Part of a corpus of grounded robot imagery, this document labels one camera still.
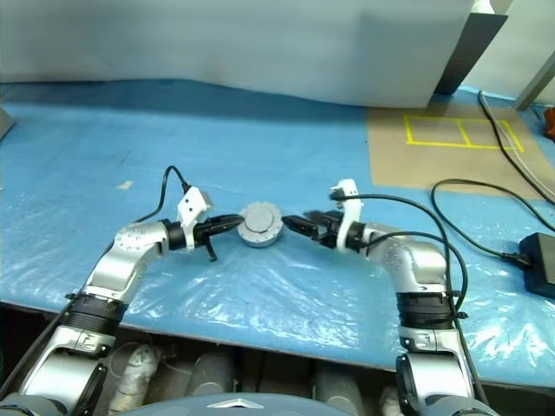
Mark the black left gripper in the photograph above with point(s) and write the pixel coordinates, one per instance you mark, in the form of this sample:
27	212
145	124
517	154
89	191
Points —
201	232

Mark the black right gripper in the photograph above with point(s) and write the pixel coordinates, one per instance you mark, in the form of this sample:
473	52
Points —
330	229

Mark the round grey motor lid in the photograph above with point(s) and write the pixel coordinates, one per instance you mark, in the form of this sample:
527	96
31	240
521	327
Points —
260	219

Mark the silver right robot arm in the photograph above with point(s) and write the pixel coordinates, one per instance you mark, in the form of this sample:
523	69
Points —
416	260

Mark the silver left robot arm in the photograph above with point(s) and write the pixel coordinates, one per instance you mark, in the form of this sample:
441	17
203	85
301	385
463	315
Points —
126	260

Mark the blue plastic table cover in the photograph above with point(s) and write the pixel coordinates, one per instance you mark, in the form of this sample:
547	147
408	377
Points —
260	143

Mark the small pale tape scrap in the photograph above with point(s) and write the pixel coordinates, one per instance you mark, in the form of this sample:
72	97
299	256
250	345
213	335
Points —
125	185

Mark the brown cardboard sheet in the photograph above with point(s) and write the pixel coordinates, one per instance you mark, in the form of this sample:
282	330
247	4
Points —
412	169

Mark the yellow tape rectangle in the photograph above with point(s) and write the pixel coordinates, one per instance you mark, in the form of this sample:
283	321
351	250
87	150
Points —
409	141

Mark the grey cylinder leg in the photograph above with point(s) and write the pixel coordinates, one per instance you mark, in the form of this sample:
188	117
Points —
338	381
212	372

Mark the white backdrop board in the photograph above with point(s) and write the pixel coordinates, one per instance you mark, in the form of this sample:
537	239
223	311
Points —
217	43

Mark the grey robot torso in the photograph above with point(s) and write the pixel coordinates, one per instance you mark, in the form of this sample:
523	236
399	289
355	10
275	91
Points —
238	409

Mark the black upright panel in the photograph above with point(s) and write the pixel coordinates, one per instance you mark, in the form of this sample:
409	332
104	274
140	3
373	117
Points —
472	52

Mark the black power adapter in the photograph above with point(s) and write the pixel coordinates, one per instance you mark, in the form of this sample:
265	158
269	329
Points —
539	264

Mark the orange wooden block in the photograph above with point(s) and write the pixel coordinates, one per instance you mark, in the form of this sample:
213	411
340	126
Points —
550	123

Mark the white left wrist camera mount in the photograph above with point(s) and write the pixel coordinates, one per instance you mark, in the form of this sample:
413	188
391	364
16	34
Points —
191	206

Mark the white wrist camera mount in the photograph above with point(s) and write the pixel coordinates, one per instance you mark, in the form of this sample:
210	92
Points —
352	212
191	206

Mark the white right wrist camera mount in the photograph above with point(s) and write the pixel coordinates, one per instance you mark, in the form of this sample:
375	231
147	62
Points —
352	212

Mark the aluminium frame post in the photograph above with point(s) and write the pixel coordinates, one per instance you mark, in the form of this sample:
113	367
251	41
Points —
537	80

